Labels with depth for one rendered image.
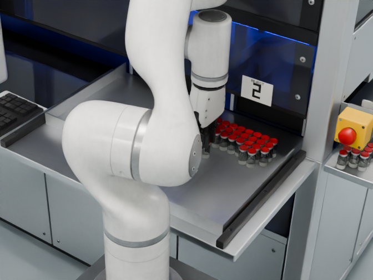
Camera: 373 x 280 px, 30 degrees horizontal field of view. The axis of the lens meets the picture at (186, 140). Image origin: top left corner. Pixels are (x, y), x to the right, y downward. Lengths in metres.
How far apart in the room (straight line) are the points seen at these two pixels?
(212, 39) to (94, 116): 0.46
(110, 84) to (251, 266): 0.67
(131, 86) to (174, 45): 0.89
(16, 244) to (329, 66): 1.61
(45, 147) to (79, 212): 0.69
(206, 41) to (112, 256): 0.52
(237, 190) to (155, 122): 0.56
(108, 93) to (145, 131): 0.87
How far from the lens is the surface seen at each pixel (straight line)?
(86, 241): 2.49
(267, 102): 1.72
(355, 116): 1.65
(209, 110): 1.59
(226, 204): 1.57
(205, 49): 1.52
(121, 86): 2.00
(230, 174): 1.66
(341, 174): 1.73
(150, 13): 1.11
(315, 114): 1.67
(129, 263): 1.25
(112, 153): 1.11
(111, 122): 1.11
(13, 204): 2.69
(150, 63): 1.10
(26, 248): 2.79
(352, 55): 1.67
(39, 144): 1.78
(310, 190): 1.80
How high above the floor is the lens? 1.89
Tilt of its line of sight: 35 degrees down
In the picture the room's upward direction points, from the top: 2 degrees clockwise
